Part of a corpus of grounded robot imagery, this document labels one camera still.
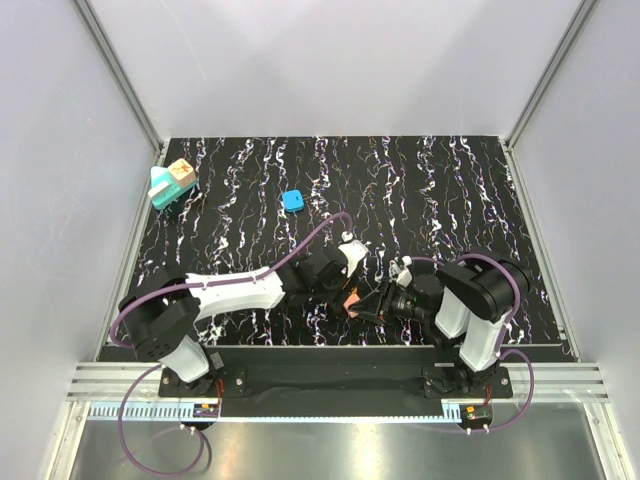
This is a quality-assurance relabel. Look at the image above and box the aluminium frame post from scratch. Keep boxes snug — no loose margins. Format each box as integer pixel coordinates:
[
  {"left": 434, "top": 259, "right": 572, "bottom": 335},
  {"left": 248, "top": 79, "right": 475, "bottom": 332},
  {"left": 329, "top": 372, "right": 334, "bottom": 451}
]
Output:
[
  {"left": 71, "top": 0, "right": 164, "bottom": 156},
  {"left": 503, "top": 0, "right": 599, "bottom": 151}
]

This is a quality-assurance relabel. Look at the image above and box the left aluminium frame post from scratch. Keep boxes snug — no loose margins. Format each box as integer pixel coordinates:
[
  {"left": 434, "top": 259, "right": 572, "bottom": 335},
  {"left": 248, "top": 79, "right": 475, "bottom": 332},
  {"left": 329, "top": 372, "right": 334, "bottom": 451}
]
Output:
[{"left": 71, "top": 0, "right": 164, "bottom": 156}]

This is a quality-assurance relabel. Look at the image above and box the blue plug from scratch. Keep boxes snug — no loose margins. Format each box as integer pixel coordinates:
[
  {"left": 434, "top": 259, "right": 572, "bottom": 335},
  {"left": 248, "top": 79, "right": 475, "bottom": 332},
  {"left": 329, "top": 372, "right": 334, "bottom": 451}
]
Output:
[{"left": 281, "top": 189, "right": 305, "bottom": 214}]

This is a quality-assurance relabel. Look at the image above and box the beige wooden plug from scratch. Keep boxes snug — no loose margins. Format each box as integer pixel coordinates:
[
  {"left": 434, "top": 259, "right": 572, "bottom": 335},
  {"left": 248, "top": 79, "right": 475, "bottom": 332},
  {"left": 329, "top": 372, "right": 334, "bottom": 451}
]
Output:
[{"left": 168, "top": 158, "right": 197, "bottom": 189}]

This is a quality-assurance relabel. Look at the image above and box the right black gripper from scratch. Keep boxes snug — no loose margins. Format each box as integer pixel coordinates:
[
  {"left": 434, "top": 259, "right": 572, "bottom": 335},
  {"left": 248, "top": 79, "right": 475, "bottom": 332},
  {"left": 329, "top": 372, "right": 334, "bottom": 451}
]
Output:
[{"left": 349, "top": 276, "right": 429, "bottom": 326}]

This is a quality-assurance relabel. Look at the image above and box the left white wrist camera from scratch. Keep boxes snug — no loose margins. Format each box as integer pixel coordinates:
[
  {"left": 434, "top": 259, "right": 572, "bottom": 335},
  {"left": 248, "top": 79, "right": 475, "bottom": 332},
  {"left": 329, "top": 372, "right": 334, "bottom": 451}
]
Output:
[{"left": 338, "top": 231, "right": 369, "bottom": 277}]

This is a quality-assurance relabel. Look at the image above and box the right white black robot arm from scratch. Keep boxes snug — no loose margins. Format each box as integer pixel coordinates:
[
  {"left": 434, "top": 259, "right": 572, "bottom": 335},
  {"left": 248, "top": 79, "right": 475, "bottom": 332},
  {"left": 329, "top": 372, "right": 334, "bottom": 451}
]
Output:
[{"left": 346, "top": 249, "right": 534, "bottom": 397}]

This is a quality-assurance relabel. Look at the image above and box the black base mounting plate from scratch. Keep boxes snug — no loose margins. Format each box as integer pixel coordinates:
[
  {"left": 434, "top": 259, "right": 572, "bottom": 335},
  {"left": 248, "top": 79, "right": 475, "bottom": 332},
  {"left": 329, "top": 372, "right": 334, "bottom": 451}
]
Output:
[{"left": 159, "top": 346, "right": 513, "bottom": 419}]

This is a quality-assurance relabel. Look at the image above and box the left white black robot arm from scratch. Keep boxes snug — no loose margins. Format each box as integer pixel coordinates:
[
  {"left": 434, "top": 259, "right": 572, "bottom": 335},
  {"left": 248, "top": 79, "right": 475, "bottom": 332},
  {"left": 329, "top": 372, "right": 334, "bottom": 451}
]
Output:
[{"left": 117, "top": 241, "right": 367, "bottom": 396}]

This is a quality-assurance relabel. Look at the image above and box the pink plug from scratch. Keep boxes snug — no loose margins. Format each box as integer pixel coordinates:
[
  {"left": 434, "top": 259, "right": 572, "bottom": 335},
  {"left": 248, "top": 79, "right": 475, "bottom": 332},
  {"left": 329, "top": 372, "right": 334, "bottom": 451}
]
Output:
[{"left": 343, "top": 293, "right": 360, "bottom": 319}]

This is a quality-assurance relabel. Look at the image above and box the right aluminium frame post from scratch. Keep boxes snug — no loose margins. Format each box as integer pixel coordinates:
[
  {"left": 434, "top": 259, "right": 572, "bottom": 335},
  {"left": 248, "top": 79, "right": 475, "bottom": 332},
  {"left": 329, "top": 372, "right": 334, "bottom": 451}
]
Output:
[{"left": 503, "top": 0, "right": 599, "bottom": 151}]

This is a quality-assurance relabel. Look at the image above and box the aluminium rail front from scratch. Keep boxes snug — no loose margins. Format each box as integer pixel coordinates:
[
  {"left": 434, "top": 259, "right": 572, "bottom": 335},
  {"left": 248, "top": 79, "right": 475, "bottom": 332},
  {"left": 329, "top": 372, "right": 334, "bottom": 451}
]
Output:
[{"left": 67, "top": 363, "right": 608, "bottom": 424}]

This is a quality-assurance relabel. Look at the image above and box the teal socket block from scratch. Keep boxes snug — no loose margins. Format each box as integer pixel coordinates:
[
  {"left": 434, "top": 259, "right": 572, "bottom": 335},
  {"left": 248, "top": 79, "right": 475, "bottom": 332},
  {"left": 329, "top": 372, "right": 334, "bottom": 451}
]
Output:
[{"left": 147, "top": 166, "right": 197, "bottom": 211}]

